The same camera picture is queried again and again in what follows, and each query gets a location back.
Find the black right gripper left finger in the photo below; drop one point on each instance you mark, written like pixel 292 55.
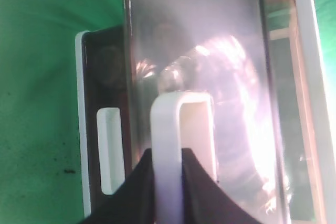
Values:
pixel 133 202

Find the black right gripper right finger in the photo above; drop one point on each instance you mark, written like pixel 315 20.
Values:
pixel 203 200

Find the translucent purple drawer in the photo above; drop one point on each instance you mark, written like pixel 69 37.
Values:
pixel 103 114
pixel 199 80

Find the green cloth cover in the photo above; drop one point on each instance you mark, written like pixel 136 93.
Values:
pixel 40 148

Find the white plastic drawer cabinet frame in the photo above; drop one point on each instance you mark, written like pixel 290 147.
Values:
pixel 297 80

